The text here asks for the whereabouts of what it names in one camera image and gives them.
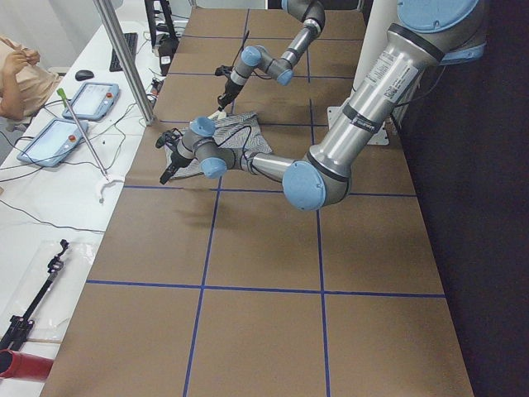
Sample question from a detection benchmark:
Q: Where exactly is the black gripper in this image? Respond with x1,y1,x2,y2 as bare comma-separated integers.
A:
160,142,194,184
217,79,241,112

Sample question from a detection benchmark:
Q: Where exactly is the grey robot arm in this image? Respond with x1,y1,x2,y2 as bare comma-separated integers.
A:
217,1,326,112
156,1,488,211

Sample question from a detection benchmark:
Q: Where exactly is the silver reacher grabber tool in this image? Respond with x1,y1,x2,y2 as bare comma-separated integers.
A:
56,88,125,204

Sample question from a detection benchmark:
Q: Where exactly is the blue teach pendant far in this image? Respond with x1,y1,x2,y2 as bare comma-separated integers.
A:
69,81,120,122

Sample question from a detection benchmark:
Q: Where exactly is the blue teach pendant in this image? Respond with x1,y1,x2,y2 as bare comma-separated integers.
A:
69,81,120,122
17,118,83,167

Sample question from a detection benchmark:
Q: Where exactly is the black keyboard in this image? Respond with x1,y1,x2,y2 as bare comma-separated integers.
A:
108,32,139,72

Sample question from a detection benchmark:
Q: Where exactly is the blue teach pendant near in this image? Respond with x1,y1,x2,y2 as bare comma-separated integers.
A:
17,118,83,167

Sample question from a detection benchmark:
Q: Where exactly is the black computer mouse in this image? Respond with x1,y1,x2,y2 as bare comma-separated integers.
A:
74,69,94,81

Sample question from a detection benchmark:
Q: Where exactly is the person in beige shirt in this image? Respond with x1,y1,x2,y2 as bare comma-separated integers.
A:
1,36,62,121

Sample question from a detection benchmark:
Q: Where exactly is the black clamp rod tool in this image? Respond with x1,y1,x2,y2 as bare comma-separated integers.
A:
0,238,70,352

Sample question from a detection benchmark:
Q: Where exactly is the red cylinder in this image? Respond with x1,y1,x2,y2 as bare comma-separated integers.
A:
1,349,54,382

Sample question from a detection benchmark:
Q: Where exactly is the aluminium frame post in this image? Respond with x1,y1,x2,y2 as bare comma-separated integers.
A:
93,0,155,126

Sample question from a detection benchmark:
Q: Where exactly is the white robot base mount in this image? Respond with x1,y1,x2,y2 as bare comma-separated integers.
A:
326,106,389,146

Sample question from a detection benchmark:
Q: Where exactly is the black cable on white table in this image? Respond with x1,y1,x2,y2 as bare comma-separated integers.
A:
0,198,107,236

